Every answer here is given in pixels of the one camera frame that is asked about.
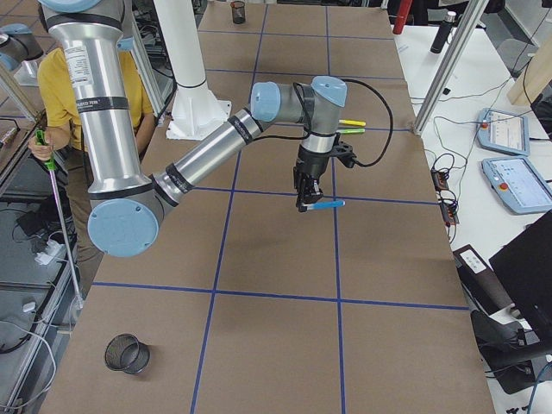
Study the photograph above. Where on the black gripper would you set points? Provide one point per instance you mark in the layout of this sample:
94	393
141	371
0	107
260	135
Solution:
311	165

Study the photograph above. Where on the blue marker pen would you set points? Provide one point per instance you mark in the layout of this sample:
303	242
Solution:
326	205

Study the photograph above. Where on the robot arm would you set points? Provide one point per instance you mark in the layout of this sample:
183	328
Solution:
316	107

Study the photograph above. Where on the green marker pen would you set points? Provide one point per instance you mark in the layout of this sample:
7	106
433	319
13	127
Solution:
351	131

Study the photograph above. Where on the yellow marker pen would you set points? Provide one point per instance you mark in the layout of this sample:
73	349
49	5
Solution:
352	123

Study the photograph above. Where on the black mesh pen cup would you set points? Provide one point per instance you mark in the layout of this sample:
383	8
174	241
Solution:
238	12

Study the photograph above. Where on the black bottle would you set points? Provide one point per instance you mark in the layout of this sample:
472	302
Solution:
443	32

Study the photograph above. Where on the teach pendant tablet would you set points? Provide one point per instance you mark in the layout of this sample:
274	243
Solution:
518	184
503	132

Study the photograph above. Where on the red cylinder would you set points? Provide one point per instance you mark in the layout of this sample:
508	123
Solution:
401	16

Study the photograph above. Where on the black monitor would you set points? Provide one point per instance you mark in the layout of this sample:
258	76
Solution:
523	267

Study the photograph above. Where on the person in yellow shirt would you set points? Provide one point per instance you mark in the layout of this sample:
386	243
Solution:
77	142

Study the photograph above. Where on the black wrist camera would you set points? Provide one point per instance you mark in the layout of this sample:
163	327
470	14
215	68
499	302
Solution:
344	153

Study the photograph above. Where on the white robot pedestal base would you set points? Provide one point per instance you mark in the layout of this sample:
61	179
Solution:
196	112

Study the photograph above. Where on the aluminium frame post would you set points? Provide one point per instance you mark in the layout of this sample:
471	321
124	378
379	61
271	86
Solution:
472	15

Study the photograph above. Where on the green handled reacher stick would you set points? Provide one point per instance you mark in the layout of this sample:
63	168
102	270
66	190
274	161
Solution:
51	167

